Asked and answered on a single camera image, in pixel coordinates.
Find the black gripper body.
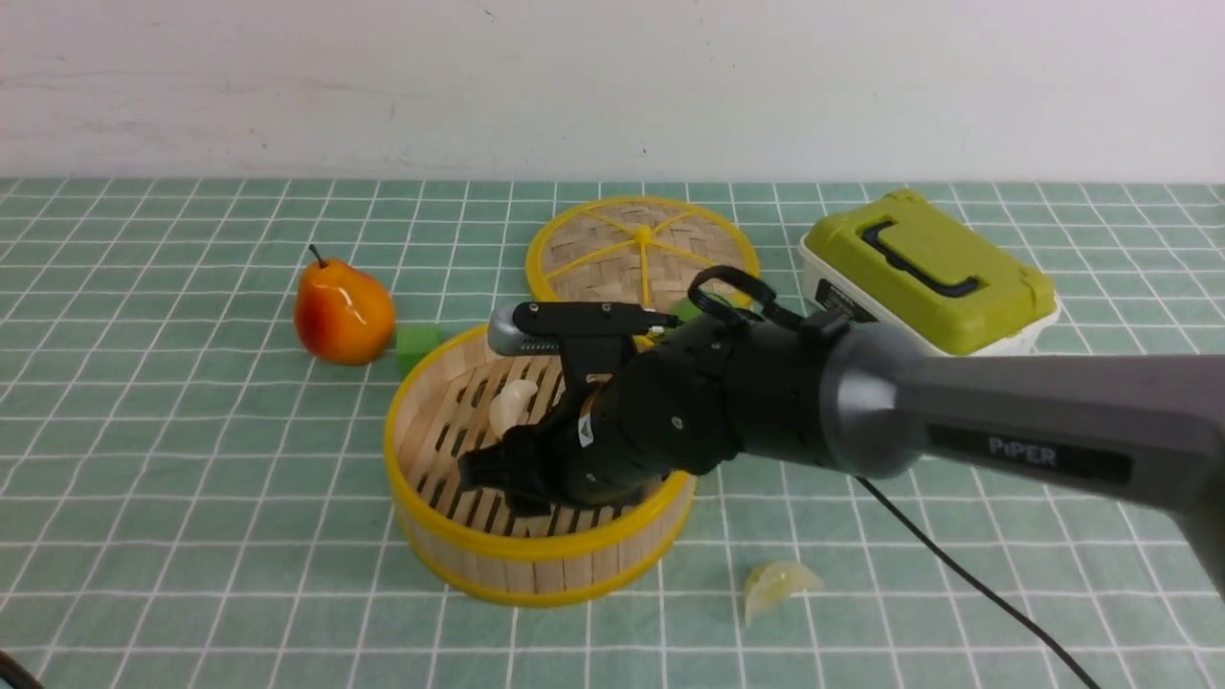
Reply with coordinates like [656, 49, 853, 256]
[507, 311, 843, 509]

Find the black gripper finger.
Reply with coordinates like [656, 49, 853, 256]
[457, 443, 526, 493]

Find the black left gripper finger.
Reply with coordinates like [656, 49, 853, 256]
[503, 487, 576, 519]

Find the white dumpling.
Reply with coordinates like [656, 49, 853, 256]
[488, 379, 539, 439]

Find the pale green dumpling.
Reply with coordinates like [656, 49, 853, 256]
[741, 560, 824, 625]

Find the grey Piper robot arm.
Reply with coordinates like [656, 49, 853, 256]
[458, 302, 1224, 588]

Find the bamboo steamer tray yellow rim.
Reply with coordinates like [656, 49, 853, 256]
[382, 326, 697, 608]

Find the woven bamboo steamer lid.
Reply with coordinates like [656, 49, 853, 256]
[524, 196, 761, 311]

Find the green foam cube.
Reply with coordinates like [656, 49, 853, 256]
[393, 322, 445, 380]

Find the green lid white lunch box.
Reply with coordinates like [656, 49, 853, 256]
[799, 189, 1062, 356]

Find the orange red toy pear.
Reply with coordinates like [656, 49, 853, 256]
[293, 244, 394, 367]

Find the green checkered tablecloth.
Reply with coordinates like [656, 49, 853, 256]
[0, 179, 1225, 689]

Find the black cable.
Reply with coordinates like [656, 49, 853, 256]
[687, 266, 1103, 689]

